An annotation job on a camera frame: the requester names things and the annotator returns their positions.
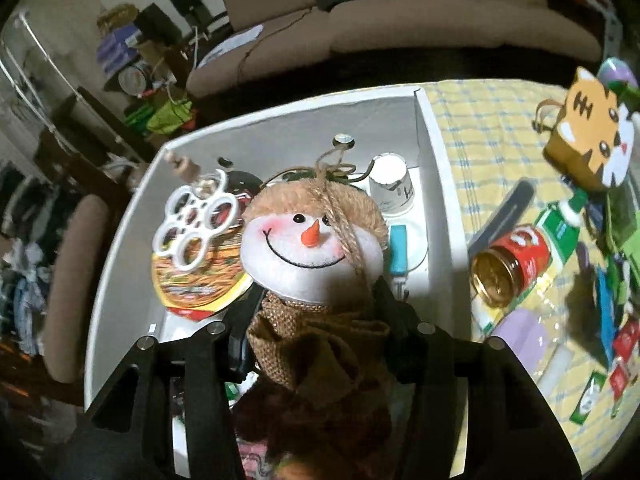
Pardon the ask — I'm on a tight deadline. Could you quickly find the white foam strip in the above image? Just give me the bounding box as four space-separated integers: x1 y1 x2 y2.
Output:
537 344 574 398

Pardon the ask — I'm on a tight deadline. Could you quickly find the small green sachet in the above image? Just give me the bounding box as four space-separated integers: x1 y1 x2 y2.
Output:
570 370 606 425

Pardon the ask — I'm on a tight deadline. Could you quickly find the purple soap in wrapper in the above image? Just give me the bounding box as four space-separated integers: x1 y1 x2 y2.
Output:
491 309 549 374

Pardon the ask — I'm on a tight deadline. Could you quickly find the instant noodle bowl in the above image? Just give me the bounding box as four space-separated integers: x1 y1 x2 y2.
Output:
151 228 253 322

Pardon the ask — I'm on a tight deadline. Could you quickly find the blue flat package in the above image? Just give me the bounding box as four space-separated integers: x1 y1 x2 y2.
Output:
594 266 616 368

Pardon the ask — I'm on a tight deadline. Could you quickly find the green white tube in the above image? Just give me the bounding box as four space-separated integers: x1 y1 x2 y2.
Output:
470 188 588 335

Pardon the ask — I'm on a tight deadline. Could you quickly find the green paper card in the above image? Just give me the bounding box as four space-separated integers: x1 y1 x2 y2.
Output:
605 191 639 274

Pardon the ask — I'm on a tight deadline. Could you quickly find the pile of folded clothes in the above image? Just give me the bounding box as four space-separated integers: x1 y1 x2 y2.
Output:
1 162 54 356

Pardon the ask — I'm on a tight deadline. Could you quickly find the white storage tray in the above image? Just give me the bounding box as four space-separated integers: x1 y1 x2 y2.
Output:
83 84 474 480

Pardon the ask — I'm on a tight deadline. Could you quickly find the white paper cup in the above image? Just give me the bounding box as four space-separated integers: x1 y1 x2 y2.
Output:
369 153 414 216

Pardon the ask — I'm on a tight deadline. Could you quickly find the yellow checkered tablecloth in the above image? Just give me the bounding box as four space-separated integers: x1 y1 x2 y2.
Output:
422 79 639 478

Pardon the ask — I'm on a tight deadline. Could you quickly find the tiger face box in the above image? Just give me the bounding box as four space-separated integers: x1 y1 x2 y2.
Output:
536 66 639 193

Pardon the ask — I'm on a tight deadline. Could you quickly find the brown sofa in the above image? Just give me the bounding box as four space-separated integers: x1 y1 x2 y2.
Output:
186 0 603 99

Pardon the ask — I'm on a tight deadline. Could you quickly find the white garment steamer stand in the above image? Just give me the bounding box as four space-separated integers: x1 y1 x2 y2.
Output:
1 9 153 168

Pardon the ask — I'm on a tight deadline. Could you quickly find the white six-hole ring holder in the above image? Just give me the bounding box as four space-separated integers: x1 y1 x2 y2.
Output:
152 169 240 273

